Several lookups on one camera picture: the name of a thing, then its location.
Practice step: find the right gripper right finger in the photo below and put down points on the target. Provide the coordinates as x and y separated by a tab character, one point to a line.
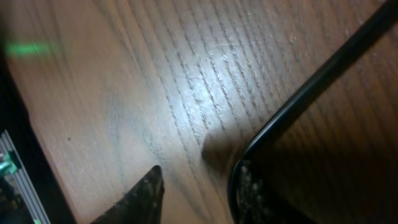
258	203

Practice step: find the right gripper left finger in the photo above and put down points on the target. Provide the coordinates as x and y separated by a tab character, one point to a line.
142	204

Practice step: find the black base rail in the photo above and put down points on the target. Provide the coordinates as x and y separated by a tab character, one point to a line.
29	190

